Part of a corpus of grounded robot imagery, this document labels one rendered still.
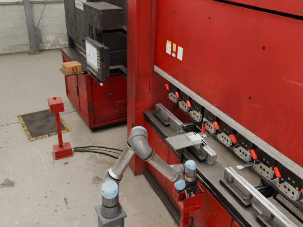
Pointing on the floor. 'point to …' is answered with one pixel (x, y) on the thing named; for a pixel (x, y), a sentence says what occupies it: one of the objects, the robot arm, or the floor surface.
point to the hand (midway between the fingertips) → (187, 199)
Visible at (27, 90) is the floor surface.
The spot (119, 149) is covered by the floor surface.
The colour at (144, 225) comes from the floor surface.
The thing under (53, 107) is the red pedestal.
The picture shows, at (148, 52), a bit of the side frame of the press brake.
